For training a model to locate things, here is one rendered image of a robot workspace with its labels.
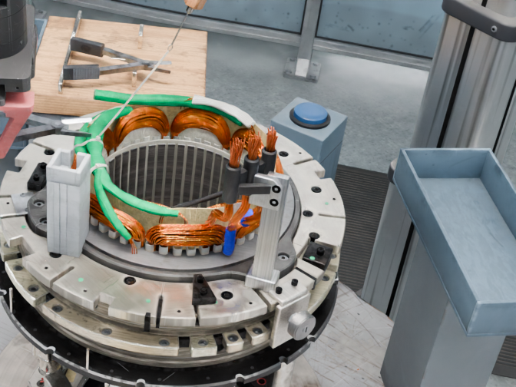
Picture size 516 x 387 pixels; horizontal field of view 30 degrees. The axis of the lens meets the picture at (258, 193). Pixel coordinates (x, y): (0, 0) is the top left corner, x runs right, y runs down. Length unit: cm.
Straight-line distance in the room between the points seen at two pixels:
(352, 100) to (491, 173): 217
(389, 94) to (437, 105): 211
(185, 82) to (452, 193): 33
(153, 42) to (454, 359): 52
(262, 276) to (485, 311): 22
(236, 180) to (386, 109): 254
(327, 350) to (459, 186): 27
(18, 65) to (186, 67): 42
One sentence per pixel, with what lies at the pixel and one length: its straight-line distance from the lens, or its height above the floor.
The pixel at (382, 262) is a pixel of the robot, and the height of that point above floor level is 76.
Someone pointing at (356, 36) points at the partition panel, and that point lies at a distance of 330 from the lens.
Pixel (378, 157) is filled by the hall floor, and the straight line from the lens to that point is 301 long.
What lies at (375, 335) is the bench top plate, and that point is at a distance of 126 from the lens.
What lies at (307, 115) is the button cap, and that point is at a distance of 114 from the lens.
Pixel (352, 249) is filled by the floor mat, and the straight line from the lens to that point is 260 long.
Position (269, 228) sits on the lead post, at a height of 116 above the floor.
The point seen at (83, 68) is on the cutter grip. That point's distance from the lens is 109.
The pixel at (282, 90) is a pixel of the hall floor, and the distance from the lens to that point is 325.
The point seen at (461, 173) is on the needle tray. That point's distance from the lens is 113.
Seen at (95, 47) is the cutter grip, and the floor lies 109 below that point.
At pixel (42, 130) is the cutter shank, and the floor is 117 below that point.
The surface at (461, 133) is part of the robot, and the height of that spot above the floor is 101.
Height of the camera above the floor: 164
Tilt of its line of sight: 37 degrees down
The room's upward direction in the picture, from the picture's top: 9 degrees clockwise
